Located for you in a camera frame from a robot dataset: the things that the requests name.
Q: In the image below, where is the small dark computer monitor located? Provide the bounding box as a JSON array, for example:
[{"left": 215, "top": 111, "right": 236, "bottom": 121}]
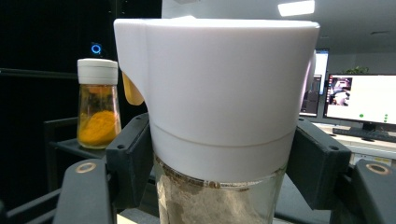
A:
[{"left": 299, "top": 74, "right": 323, "bottom": 119}]

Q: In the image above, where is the large bright computer monitor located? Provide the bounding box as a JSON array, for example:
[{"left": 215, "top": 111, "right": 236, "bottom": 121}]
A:
[{"left": 322, "top": 73, "right": 396, "bottom": 126}]

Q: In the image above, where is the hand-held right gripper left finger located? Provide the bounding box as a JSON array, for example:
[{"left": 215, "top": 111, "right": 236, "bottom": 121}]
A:
[{"left": 105, "top": 112, "right": 156, "bottom": 210}]

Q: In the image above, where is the tall upright computer monitor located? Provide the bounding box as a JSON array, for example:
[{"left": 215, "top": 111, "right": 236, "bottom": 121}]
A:
[{"left": 313, "top": 49, "right": 330, "bottom": 96}]

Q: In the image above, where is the dark curtain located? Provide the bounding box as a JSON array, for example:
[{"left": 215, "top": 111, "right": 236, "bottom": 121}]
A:
[{"left": 0, "top": 0, "right": 163, "bottom": 213}]

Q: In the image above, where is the blue ring light device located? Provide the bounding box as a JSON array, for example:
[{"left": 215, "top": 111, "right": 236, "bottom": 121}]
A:
[{"left": 90, "top": 41, "right": 104, "bottom": 58}]

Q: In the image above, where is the orange powder spice jar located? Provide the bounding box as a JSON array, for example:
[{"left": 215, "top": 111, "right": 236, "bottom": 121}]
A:
[{"left": 76, "top": 58, "right": 122, "bottom": 150}]

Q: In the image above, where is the black metal two-tier rack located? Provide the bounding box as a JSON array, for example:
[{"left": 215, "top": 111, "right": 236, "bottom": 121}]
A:
[{"left": 43, "top": 116, "right": 332, "bottom": 224}]

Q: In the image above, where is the brown powder jar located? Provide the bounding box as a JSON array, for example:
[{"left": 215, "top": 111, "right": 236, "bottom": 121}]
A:
[{"left": 113, "top": 17, "right": 321, "bottom": 224}]

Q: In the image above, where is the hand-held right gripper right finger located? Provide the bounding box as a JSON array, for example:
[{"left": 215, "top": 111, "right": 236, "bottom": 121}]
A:
[{"left": 285, "top": 117, "right": 353, "bottom": 211}]

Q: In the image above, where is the black keyboard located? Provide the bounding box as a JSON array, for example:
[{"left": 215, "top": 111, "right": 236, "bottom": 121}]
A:
[{"left": 332, "top": 126, "right": 396, "bottom": 144}]

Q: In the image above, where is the white office desk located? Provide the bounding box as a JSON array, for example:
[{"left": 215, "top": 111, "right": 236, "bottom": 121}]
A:
[{"left": 311, "top": 122, "right": 396, "bottom": 168}]

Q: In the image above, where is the rectangular ceiling light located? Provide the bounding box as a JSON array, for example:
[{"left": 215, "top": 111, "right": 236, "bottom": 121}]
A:
[{"left": 277, "top": 0, "right": 316, "bottom": 18}]

